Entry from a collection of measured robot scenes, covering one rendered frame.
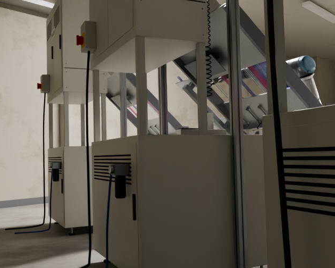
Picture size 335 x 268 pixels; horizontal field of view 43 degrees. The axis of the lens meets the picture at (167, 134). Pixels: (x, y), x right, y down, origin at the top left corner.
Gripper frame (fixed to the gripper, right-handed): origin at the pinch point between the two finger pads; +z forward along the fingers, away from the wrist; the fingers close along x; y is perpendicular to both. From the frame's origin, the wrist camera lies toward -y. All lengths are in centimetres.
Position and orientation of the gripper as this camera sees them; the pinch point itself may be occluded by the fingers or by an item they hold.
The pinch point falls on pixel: (216, 83)
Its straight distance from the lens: 248.8
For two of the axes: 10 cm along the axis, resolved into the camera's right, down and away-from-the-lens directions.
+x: 4.2, -0.5, -9.1
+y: -5.1, -8.4, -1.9
